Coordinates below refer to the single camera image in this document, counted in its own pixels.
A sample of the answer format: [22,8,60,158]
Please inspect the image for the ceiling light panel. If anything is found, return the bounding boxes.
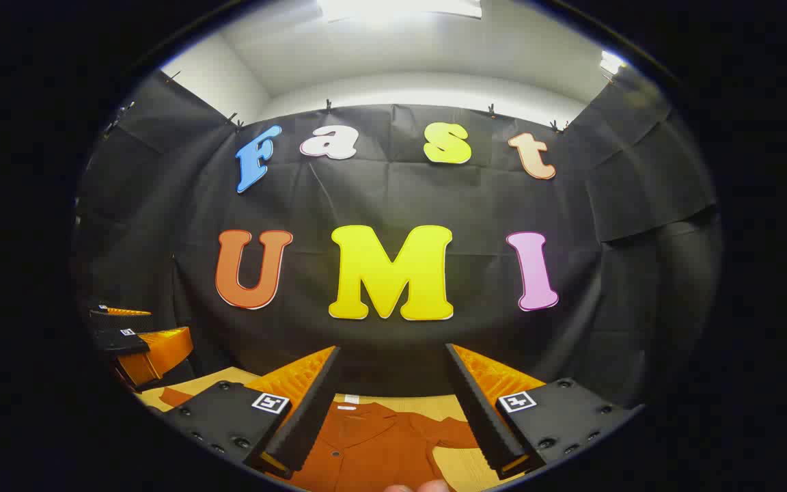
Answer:
[598,50,630,76]
[317,0,483,21]

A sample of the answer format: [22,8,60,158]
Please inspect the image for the black backdrop cloth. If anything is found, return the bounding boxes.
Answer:
[76,68,722,411]

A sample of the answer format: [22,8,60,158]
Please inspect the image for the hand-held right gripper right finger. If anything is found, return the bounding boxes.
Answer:
[444,343,642,481]

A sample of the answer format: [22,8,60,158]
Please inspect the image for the orange jacket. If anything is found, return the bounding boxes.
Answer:
[158,386,490,492]

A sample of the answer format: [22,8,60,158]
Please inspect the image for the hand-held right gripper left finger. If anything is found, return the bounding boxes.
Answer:
[161,346,342,480]

